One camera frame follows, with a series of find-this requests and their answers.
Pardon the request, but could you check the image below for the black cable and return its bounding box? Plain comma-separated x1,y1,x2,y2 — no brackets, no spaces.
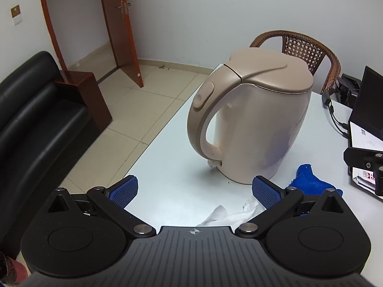
328,103,349,128
325,105,350,139

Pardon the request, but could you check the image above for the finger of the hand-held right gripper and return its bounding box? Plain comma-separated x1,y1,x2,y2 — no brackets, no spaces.
344,146,383,197

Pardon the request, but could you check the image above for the beige electric kettle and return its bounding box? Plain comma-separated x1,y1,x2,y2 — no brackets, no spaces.
187,47,314,185

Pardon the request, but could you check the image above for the brown wooden door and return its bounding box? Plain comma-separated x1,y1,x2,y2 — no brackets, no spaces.
97,0,145,88

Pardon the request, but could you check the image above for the brown wicker chair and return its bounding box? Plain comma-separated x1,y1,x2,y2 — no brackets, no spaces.
249,30,342,95

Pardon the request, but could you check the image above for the black laptop with papers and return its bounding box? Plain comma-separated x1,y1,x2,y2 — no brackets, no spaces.
348,66,383,144

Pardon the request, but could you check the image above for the blue microfiber cloth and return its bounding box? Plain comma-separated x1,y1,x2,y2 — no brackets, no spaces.
284,164,343,199

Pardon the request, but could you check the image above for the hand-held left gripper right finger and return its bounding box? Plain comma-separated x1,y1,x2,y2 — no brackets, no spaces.
234,176,349,240

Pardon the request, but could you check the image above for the white printed paper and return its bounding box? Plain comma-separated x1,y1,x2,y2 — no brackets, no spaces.
349,121,383,192

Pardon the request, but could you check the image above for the white paper wipe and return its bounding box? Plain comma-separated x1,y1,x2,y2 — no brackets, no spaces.
196,196,264,227

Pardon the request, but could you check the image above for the brown wooden door frame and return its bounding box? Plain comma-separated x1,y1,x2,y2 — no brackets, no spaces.
36,0,74,84

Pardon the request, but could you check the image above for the small wall sign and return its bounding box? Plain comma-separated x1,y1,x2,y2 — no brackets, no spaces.
9,4,24,26

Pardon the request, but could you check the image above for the brown wooden side table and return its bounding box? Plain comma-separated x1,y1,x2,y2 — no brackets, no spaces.
55,69,113,132

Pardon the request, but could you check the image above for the black leather sofa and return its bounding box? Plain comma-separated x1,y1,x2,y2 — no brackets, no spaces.
0,51,102,259

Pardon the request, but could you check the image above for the metal door handle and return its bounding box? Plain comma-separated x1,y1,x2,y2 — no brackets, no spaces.
114,0,131,20

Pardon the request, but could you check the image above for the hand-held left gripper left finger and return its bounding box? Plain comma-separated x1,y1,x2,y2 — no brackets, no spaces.
47,175,157,240

